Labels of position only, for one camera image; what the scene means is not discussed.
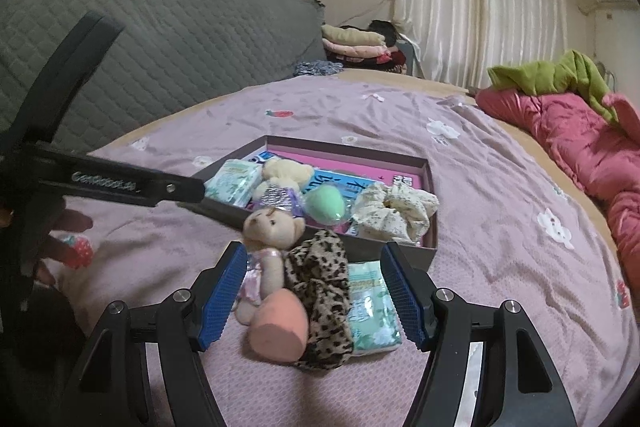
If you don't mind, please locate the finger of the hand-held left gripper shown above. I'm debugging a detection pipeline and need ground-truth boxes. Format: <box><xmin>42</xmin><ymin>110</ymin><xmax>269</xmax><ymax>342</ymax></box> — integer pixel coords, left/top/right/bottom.
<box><xmin>0</xmin><ymin>13</ymin><xmax>123</xmax><ymax>152</ymax></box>
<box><xmin>30</xmin><ymin>144</ymin><xmax>206</xmax><ymax>208</ymax></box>

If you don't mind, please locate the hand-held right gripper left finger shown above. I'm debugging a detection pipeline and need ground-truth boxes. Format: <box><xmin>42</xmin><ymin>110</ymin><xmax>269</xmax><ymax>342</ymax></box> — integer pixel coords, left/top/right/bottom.
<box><xmin>65</xmin><ymin>241</ymin><xmax>248</xmax><ymax>427</ymax></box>

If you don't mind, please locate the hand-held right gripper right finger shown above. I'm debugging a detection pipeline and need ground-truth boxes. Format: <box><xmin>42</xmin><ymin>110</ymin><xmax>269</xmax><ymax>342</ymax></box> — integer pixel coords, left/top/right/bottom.
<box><xmin>381</xmin><ymin>241</ymin><xmax>566</xmax><ymax>427</ymax></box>

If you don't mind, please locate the green tissue pack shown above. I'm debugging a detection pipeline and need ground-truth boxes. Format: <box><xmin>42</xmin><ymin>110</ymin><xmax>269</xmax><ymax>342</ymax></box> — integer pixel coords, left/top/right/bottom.
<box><xmin>347</xmin><ymin>261</ymin><xmax>403</xmax><ymax>354</ymax></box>
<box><xmin>204</xmin><ymin>159</ymin><xmax>263</xmax><ymax>208</ymax></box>

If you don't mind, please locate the brown cardboard box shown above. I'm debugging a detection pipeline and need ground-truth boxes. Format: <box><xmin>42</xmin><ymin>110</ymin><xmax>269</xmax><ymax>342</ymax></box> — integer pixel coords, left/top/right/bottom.
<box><xmin>177</xmin><ymin>135</ymin><xmax>440</xmax><ymax>273</ymax></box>

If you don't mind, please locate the orange makeup sponge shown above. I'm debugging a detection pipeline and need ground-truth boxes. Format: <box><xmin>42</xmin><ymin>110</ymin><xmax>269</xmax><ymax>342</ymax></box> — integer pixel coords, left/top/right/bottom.
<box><xmin>244</xmin><ymin>289</ymin><xmax>308</xmax><ymax>362</ymax></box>

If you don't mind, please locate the leopard print scrunchie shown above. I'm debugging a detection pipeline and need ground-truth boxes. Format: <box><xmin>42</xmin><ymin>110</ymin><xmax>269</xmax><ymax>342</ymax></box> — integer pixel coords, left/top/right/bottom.
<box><xmin>284</xmin><ymin>229</ymin><xmax>355</xmax><ymax>370</ymax></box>

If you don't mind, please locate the red strawberry toy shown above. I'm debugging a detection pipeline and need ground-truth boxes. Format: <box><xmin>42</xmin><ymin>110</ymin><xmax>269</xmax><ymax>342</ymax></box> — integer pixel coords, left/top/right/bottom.
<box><xmin>62</xmin><ymin>234</ymin><xmax>94</xmax><ymax>269</ymax></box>

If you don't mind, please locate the white floral scrunchie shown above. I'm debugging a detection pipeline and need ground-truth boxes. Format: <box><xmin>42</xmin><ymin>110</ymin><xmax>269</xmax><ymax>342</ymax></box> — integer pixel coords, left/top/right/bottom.
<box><xmin>350</xmin><ymin>183</ymin><xmax>441</xmax><ymax>244</ymax></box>

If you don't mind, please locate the cream teddy bear pink dress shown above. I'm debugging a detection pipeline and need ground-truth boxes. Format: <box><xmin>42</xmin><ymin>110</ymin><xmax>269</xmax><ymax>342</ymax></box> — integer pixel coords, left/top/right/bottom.
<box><xmin>235</xmin><ymin>207</ymin><xmax>307</xmax><ymax>325</ymax></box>

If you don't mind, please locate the green makeup sponge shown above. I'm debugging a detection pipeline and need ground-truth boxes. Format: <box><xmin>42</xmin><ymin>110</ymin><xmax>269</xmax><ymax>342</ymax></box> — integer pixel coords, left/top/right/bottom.
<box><xmin>305</xmin><ymin>185</ymin><xmax>347</xmax><ymax>228</ymax></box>

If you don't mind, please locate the cream teddy bear purple dress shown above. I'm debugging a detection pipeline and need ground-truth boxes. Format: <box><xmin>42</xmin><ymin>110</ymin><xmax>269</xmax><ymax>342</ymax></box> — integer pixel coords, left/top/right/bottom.
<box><xmin>250</xmin><ymin>158</ymin><xmax>315</xmax><ymax>214</ymax></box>

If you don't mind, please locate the person's left hand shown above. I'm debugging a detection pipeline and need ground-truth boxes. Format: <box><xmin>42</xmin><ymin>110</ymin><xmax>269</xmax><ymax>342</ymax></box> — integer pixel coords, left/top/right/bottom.
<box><xmin>32</xmin><ymin>209</ymin><xmax>93</xmax><ymax>285</ymax></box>

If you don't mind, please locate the purple printed bed sheet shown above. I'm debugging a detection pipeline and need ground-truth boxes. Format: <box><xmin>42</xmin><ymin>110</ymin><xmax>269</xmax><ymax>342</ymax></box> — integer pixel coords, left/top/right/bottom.
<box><xmin>30</xmin><ymin>77</ymin><xmax>640</xmax><ymax>427</ymax></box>

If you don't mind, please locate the grey quilted headboard cover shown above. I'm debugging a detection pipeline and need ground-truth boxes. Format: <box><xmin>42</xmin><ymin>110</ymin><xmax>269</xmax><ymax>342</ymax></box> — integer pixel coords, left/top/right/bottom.
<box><xmin>0</xmin><ymin>0</ymin><xmax>326</xmax><ymax>158</ymax></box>

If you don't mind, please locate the pink book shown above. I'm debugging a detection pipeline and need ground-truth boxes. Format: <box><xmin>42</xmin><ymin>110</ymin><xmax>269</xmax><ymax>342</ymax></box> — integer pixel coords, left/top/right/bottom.
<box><xmin>265</xmin><ymin>147</ymin><xmax>427</xmax><ymax>249</ymax></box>

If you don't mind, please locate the blue patterned cloth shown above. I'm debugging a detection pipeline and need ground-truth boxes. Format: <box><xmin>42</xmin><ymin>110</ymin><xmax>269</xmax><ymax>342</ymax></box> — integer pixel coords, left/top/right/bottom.
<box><xmin>294</xmin><ymin>59</ymin><xmax>345</xmax><ymax>78</ymax></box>

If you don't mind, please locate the pink quilt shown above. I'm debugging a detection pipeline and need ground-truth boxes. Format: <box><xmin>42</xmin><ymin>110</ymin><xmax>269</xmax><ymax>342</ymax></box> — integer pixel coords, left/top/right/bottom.
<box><xmin>475</xmin><ymin>87</ymin><xmax>640</xmax><ymax>293</ymax></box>

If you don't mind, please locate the grey chair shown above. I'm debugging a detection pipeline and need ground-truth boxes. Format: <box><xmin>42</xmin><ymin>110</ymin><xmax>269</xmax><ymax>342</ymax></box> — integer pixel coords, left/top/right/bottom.
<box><xmin>395</xmin><ymin>34</ymin><xmax>426</xmax><ymax>78</ymax></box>

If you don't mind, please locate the green blanket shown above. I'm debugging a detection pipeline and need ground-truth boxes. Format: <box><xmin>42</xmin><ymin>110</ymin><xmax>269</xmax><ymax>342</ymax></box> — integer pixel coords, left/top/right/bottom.
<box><xmin>487</xmin><ymin>49</ymin><xmax>621</xmax><ymax>125</ymax></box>

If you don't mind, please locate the stack of folded blankets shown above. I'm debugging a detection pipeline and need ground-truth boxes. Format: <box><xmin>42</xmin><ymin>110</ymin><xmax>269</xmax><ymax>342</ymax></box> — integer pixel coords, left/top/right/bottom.
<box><xmin>321</xmin><ymin>24</ymin><xmax>386</xmax><ymax>62</ymax></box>

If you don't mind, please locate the dark clothes pile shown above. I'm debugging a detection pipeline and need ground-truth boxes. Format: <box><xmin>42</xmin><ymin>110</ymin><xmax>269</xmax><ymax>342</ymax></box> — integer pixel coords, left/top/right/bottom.
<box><xmin>367</xmin><ymin>20</ymin><xmax>401</xmax><ymax>45</ymax></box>

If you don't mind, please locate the white curtain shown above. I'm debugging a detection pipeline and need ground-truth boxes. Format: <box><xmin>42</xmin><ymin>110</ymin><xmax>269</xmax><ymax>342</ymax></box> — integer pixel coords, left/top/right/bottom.
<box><xmin>392</xmin><ymin>0</ymin><xmax>568</xmax><ymax>92</ymax></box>

